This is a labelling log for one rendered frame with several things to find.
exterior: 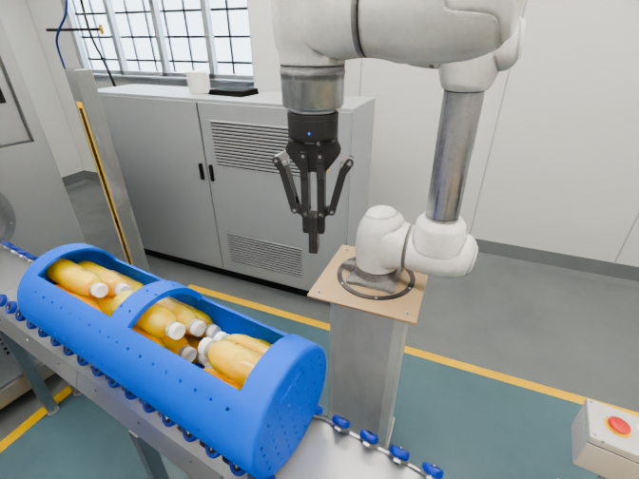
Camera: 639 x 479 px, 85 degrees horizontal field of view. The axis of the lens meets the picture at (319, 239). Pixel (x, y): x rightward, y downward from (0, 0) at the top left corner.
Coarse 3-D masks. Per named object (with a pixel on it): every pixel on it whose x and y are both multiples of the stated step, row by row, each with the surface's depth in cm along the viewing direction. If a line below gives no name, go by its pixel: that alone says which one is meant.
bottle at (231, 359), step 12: (204, 348) 78; (216, 348) 76; (228, 348) 76; (240, 348) 76; (216, 360) 75; (228, 360) 74; (240, 360) 73; (252, 360) 73; (228, 372) 73; (240, 372) 72; (240, 384) 73
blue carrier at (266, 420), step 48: (48, 288) 95; (144, 288) 89; (96, 336) 84; (144, 336) 78; (288, 336) 77; (144, 384) 76; (192, 384) 70; (288, 384) 70; (192, 432) 73; (240, 432) 64; (288, 432) 75
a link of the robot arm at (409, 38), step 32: (384, 0) 37; (416, 0) 36; (448, 0) 35; (480, 0) 34; (512, 0) 34; (384, 32) 39; (416, 32) 37; (448, 32) 36; (480, 32) 36; (512, 32) 37; (416, 64) 44
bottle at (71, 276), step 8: (56, 264) 104; (64, 264) 104; (72, 264) 104; (48, 272) 104; (56, 272) 103; (64, 272) 101; (72, 272) 101; (80, 272) 100; (88, 272) 101; (56, 280) 103; (64, 280) 101; (72, 280) 99; (80, 280) 98; (88, 280) 99; (96, 280) 100; (72, 288) 99; (80, 288) 98; (88, 288) 98; (88, 296) 100
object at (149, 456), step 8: (128, 432) 119; (136, 440) 119; (136, 448) 123; (144, 448) 121; (152, 448) 125; (144, 456) 123; (152, 456) 126; (160, 456) 129; (144, 464) 128; (152, 464) 127; (160, 464) 130; (152, 472) 128; (160, 472) 132
